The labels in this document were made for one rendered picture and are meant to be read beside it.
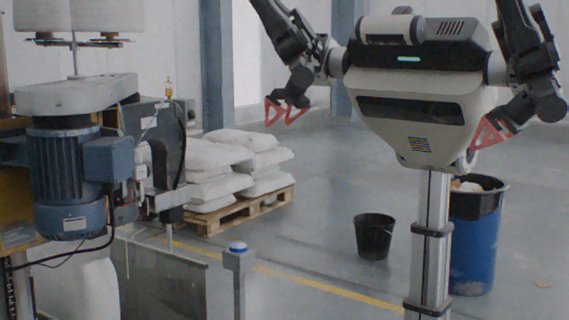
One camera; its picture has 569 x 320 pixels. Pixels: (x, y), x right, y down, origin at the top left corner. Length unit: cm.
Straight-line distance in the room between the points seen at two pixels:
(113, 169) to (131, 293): 122
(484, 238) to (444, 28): 218
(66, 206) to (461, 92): 95
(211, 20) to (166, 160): 594
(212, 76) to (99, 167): 640
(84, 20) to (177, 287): 115
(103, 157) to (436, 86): 82
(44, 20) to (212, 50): 610
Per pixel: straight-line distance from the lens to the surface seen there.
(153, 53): 708
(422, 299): 191
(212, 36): 762
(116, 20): 137
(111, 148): 126
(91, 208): 135
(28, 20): 160
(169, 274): 223
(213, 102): 767
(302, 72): 144
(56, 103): 127
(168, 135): 174
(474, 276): 363
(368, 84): 160
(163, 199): 176
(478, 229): 352
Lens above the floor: 154
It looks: 13 degrees down
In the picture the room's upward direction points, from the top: straight up
